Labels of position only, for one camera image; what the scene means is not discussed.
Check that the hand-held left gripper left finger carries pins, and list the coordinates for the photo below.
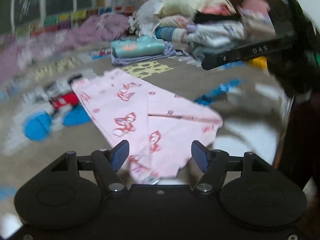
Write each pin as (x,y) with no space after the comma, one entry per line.
(120,155)

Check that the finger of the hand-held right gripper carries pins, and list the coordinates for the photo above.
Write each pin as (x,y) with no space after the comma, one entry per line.
(220,59)

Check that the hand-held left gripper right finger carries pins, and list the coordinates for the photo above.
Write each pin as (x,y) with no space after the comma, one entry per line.
(200,155)

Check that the pink printed garment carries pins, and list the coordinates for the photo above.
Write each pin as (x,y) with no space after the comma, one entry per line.
(140,110)

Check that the person's right forearm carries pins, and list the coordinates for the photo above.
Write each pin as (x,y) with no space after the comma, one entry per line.
(300,135)

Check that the pile of mixed clothes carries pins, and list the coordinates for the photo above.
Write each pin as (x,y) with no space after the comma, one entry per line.
(282,12)

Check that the grey folded fleece garment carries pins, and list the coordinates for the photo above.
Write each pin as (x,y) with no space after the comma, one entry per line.
(197,51)

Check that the white quilted printed garment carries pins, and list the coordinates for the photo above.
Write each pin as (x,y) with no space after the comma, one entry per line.
(215,33)

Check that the yellow knit garment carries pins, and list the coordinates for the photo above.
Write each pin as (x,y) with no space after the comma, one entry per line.
(258,62)

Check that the black garment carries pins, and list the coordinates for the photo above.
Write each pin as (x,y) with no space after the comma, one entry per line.
(215,18)

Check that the salmon pink garment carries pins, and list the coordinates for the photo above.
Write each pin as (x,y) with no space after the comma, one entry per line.
(215,10)

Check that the cartoon mouse printed blanket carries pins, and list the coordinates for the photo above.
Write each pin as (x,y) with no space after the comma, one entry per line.
(62,140)

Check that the blue and white folded garment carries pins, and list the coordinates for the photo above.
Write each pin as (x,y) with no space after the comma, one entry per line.
(165,33)

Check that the cream quilt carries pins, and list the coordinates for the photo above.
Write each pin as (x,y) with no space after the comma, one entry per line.
(180,2)

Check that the lavender folded garment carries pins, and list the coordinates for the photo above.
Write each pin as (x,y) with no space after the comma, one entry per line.
(140,60)

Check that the teal folded garment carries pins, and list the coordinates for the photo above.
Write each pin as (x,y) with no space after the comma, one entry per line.
(137,46)

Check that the white ruffled garment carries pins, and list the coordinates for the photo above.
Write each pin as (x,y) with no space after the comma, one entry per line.
(147,15)

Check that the purple floral quilt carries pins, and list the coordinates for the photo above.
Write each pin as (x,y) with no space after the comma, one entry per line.
(62,40)

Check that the colourful alphabet headboard panel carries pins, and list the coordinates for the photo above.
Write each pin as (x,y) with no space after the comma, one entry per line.
(65,16)

